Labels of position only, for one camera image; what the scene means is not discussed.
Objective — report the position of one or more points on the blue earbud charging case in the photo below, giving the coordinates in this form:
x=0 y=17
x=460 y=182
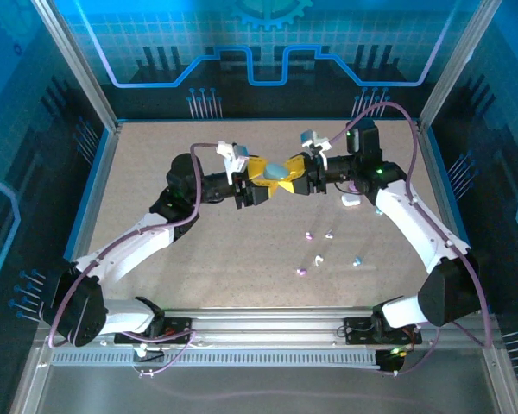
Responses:
x=276 y=172

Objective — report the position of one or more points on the pink earbud charging case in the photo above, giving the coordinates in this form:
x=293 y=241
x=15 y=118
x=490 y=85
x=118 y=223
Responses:
x=352 y=187

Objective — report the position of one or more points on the white earbud charging case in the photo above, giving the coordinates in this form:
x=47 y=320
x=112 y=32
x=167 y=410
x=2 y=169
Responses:
x=350 y=201

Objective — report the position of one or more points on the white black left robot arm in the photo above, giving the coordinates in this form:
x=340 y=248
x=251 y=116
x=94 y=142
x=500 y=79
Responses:
x=125 y=254

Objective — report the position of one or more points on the grey metal front tray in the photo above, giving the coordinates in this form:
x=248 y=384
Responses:
x=263 y=388

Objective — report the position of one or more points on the black control box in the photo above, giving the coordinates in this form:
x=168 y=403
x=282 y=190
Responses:
x=388 y=363

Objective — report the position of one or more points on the aluminium side rail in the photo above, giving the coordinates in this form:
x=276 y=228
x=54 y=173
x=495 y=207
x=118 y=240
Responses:
x=104 y=172
x=432 y=164

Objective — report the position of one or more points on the aluminium front mounting rail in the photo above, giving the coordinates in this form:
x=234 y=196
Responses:
x=263 y=323

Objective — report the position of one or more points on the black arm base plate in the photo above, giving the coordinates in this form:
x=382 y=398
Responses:
x=177 y=325
x=358 y=321

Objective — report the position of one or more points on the aluminium frame post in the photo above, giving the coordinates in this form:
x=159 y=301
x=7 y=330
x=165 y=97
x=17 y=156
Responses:
x=78 y=64
x=455 y=64

